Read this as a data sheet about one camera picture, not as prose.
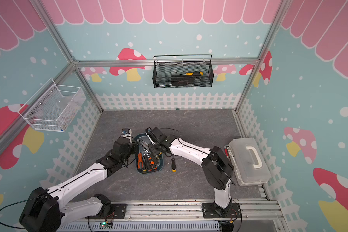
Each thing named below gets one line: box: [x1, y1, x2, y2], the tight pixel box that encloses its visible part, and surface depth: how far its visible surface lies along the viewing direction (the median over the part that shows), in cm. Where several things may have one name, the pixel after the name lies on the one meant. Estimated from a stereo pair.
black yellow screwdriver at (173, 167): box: [171, 158, 177, 173], surface depth 91 cm
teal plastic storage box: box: [134, 132, 164, 174], surface depth 89 cm
